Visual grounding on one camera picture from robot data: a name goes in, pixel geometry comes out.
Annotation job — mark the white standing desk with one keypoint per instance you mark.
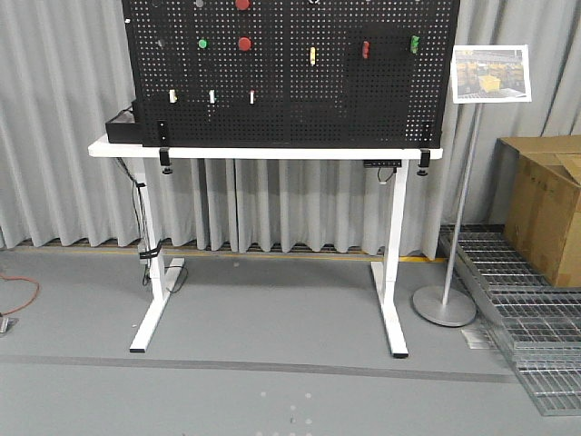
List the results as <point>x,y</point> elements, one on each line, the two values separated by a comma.
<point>384,272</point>

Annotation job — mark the left black clamp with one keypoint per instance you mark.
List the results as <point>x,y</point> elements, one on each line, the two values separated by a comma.
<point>164,142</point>

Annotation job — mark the black clamp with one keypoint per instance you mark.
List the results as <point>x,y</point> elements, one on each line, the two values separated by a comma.
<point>164,142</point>
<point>424,160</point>

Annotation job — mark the grey curtain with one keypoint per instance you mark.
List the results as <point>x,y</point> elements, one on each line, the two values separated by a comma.
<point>65,72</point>

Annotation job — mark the metal floor grating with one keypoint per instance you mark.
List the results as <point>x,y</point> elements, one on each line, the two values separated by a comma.
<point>535,325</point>

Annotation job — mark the white yellow rocker switch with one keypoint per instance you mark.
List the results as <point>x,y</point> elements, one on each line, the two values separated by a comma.
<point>173,96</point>

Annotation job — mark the green toggle switch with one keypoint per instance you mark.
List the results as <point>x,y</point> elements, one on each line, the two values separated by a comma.
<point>414,44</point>

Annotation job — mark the black box on desk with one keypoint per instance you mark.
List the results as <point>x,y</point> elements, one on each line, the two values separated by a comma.
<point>125,127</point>

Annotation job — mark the black perforated pegboard panel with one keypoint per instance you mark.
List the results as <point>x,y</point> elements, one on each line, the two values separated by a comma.
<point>343,101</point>

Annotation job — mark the silver sign stand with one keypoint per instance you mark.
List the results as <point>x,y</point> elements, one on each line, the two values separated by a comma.
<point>442,304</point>

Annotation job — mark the upper red push button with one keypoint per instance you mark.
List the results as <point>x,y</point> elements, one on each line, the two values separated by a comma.
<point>243,5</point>

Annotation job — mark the cardboard box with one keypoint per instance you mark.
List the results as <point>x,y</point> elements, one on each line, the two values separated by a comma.
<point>543,223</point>

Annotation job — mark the desk control panel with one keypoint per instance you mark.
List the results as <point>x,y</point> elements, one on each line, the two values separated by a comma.
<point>390,163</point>

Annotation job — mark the lower red push button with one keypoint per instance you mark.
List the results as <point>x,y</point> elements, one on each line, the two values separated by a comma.
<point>245,43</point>

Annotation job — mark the red push button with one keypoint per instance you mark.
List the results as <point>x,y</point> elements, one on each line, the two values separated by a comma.
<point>245,43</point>
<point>243,5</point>

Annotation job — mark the framed photo sign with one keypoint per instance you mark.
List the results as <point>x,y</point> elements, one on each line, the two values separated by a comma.
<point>490,74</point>

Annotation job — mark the right black clamp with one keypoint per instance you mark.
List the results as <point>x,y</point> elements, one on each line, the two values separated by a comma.
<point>424,160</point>

